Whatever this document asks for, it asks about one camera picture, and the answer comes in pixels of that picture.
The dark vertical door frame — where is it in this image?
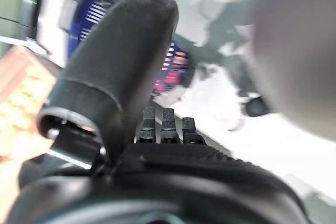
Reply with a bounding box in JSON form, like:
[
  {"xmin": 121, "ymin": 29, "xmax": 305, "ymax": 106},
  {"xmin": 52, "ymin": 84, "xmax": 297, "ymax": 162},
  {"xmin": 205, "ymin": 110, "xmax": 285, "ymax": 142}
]
[{"xmin": 25, "ymin": 0, "xmax": 49, "ymax": 41}]

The blue slatted plastic basket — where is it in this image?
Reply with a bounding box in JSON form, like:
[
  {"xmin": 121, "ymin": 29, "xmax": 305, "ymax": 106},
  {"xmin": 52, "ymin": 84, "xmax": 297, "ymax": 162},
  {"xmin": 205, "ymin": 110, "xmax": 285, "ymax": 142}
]
[{"xmin": 58, "ymin": 0, "xmax": 197, "ymax": 97}]

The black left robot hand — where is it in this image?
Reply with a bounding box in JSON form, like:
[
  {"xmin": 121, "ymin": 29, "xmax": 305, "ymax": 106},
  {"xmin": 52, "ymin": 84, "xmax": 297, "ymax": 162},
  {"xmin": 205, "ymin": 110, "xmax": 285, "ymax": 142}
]
[{"xmin": 5, "ymin": 0, "xmax": 313, "ymax": 224}]

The orange wooden board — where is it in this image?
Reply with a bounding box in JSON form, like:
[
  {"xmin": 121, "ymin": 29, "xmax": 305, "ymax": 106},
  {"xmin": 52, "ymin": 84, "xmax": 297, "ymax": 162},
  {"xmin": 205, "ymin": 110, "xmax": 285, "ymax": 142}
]
[{"xmin": 0, "ymin": 45, "xmax": 65, "ymax": 162}]

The grey robot leg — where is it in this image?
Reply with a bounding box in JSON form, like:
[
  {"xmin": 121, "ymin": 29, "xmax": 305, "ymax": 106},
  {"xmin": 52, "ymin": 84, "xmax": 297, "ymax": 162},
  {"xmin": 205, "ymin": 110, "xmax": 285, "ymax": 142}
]
[{"xmin": 251, "ymin": 0, "xmax": 336, "ymax": 141}]

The black wheeled chair base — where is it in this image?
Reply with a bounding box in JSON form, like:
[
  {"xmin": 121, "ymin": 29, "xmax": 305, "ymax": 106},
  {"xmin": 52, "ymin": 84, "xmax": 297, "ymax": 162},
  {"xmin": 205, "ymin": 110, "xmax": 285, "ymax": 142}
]
[{"xmin": 196, "ymin": 0, "xmax": 272, "ymax": 118}]

